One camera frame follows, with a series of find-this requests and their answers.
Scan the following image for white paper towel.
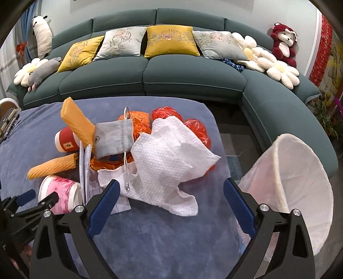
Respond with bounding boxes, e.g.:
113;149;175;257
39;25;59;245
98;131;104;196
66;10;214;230
98;116;220;217

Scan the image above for red paper cup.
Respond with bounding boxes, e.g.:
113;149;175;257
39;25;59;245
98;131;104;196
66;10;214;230
54;127;80;153

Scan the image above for orange plastic bag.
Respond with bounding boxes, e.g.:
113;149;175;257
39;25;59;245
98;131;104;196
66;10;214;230
90;111;151;171

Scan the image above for white sheer curtain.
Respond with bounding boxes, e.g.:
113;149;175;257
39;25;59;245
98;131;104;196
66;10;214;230
0;31;19;99

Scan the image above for yellow cushion far left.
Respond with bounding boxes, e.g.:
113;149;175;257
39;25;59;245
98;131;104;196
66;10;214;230
57;35;105;73

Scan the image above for grey embroidered cushion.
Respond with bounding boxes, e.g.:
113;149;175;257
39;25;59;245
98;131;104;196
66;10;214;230
193;31;248;61
93;26;147;61

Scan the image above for red white teddy bear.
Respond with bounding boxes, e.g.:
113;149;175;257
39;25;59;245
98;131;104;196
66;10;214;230
270;23;298;67

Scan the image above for white flower pillow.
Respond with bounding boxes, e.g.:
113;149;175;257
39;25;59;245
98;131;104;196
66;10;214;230
232;32;264;62
235;47;300;89
13;58;48;88

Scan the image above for white flower pillow upper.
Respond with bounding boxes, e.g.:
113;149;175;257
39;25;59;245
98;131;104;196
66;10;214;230
232;32;264;62

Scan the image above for potted flower plants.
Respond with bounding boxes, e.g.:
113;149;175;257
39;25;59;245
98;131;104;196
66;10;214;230
313;94;342;142

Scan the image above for white panda plush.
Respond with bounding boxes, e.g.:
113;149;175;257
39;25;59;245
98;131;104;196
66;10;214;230
32;16;52;59

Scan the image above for blue curtain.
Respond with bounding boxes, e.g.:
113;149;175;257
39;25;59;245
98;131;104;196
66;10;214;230
20;1;37;63

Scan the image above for red firecracker decoration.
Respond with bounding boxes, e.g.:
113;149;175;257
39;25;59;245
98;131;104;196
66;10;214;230
309;15;333;87

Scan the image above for blue beaded item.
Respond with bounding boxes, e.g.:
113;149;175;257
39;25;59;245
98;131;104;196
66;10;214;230
220;58;245;73

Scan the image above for dark green curved sofa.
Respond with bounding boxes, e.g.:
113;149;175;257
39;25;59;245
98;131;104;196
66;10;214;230
8;8;338;177

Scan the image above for grey embroidered cushion right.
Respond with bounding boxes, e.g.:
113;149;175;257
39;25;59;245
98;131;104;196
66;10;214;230
193;31;248;61

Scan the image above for yellow embroidered cushion centre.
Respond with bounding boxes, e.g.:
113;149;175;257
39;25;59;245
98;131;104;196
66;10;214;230
144;24;200;59

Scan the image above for white flower pillow lower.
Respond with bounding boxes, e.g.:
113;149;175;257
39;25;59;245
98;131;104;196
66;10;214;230
235;47;300;89

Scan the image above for white trash bag bin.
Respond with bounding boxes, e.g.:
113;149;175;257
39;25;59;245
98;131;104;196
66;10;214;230
238;134;334;255

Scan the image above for white flower pillow left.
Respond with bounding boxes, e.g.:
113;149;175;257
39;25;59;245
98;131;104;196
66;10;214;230
13;58;48;88

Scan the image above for orange waffle wafer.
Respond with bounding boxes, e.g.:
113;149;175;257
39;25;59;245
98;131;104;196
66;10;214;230
60;97;95;148
27;153;78;180

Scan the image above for round tray with items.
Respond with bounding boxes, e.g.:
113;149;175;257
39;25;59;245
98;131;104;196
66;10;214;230
1;98;21;142

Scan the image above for grey mouse plush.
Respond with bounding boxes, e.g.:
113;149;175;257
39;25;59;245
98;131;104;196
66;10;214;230
28;57;62;92

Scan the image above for red plastic bag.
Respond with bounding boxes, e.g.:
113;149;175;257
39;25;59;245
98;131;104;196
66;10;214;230
150;106;220;181

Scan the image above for pink white paper cup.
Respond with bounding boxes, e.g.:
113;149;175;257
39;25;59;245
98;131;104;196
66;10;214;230
38;175;83;215

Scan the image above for blue patterned floor rug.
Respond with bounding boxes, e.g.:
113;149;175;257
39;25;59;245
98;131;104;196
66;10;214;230
226;155;243;184

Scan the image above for grey embroidered cushion left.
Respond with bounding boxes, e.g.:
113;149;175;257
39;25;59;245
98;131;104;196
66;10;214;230
93;26;147;61

